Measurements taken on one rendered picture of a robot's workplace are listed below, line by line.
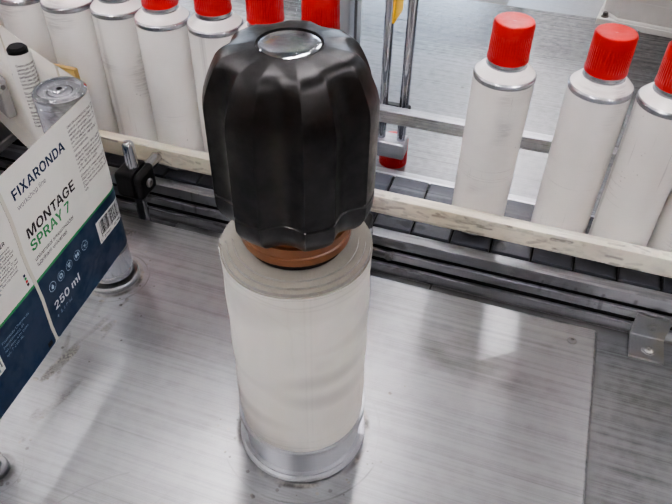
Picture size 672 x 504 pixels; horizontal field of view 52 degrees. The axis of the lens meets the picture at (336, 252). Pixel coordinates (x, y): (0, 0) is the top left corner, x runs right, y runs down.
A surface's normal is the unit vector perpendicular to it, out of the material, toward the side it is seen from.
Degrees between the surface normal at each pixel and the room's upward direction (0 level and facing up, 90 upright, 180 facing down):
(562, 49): 0
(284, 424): 88
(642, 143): 90
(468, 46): 0
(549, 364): 0
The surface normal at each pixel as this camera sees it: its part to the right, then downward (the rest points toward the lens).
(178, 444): 0.01, -0.73
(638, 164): -0.71, 0.47
